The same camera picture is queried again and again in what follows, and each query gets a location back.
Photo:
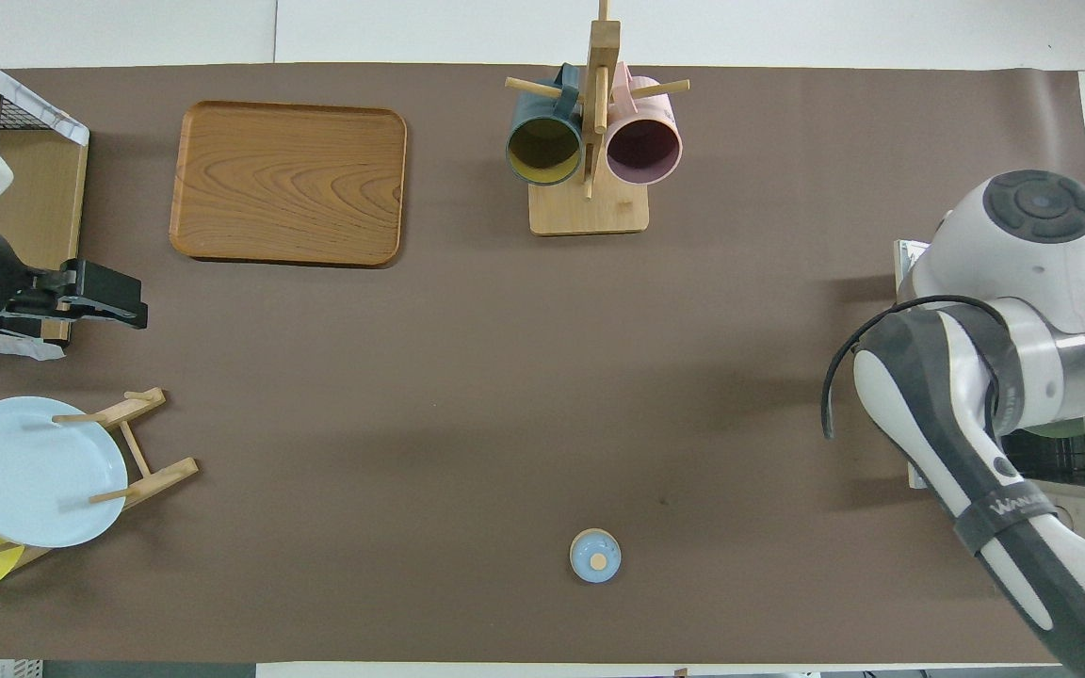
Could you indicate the wooden mug tree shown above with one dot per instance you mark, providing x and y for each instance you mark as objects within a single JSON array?
[{"x": 590, "y": 212}]

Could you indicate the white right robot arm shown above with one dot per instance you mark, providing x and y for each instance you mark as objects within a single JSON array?
[{"x": 1023, "y": 282}]

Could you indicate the light blue plate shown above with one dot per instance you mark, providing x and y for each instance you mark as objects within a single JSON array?
[{"x": 34, "y": 471}]

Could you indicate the brown table mat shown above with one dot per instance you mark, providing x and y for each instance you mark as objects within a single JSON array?
[{"x": 411, "y": 424}]

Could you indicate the white checked cloth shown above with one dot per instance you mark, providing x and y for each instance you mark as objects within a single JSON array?
[{"x": 43, "y": 118}]

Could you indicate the brown wooden tray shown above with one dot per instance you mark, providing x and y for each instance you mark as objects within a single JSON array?
[{"x": 288, "y": 184}]

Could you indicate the pink mug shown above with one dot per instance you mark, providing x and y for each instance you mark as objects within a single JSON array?
[{"x": 644, "y": 151}]

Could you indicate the small blue bell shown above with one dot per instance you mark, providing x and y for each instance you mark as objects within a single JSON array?
[{"x": 595, "y": 556}]

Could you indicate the pale green plate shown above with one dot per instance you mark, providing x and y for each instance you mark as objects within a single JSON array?
[{"x": 1060, "y": 429}]

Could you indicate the wooden plate rack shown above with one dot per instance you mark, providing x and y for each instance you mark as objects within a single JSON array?
[{"x": 152, "y": 480}]

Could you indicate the dark blue mug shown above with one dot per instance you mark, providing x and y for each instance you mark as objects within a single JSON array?
[{"x": 542, "y": 151}]

